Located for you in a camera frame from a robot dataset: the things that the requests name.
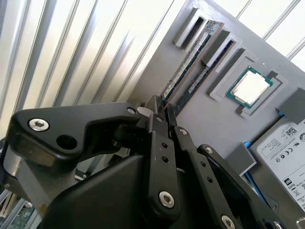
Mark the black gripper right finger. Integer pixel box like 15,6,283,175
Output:
165,104,286,229

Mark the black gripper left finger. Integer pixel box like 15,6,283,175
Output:
2,94,182,222

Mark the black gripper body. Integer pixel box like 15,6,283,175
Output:
45,154,219,229

